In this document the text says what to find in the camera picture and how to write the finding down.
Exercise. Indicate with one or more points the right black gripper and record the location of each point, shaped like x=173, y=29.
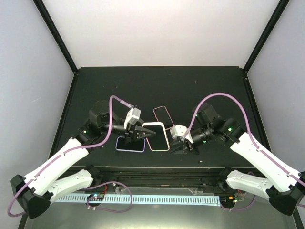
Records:
x=196, y=150

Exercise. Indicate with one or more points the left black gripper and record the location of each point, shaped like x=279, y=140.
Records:
x=130, y=130

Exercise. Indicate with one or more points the phone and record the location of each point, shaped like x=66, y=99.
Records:
x=162, y=115
x=137, y=146
x=159, y=141

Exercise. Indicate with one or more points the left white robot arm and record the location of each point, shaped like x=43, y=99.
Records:
x=37, y=190

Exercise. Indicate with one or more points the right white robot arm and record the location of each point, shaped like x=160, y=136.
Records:
x=282, y=186

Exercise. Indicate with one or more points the phone in lilac case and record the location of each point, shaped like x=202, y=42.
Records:
x=137, y=146

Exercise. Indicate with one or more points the phone in pink case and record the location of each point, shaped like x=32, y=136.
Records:
x=162, y=115

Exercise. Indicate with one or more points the black table mat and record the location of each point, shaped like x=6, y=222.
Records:
x=180, y=89

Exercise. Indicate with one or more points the left small circuit board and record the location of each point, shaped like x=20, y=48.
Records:
x=95, y=197

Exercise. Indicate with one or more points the small circuit board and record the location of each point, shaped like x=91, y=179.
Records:
x=95, y=197
x=237, y=197

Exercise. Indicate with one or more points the right small circuit board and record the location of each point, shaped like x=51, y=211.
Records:
x=237, y=197

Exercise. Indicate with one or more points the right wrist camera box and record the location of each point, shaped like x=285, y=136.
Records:
x=180, y=132

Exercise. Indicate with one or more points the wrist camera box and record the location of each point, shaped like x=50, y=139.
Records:
x=132, y=117
x=180, y=132

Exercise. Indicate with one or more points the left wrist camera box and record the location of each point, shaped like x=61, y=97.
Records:
x=132, y=117

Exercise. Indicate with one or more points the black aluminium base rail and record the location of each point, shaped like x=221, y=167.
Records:
x=171, y=177

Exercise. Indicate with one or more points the light blue slotted cable duct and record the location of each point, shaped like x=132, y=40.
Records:
x=144, y=199

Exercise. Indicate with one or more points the left black frame post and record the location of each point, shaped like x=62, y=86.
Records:
x=55, y=33

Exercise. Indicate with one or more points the black frame post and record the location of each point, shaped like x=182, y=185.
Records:
x=55, y=33
x=276, y=15

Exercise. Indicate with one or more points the right black frame post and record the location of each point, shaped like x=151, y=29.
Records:
x=276, y=15

